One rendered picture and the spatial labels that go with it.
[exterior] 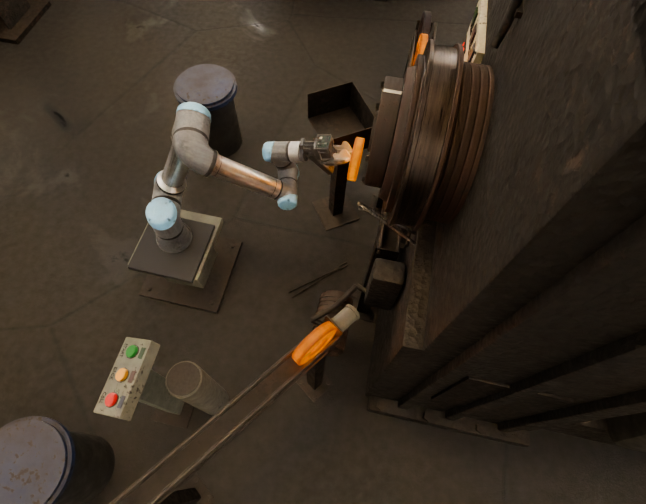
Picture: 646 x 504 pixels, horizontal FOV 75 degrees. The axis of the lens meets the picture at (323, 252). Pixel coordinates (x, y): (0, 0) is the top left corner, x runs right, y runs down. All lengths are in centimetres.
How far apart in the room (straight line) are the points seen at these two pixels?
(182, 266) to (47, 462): 81
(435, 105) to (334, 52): 231
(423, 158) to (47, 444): 146
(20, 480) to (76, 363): 65
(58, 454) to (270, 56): 256
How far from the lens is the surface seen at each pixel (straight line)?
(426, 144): 94
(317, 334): 122
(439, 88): 98
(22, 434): 180
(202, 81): 239
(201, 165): 145
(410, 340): 115
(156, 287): 222
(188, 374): 151
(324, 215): 230
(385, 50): 328
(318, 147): 152
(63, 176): 282
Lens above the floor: 195
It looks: 63 degrees down
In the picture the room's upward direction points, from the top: 3 degrees clockwise
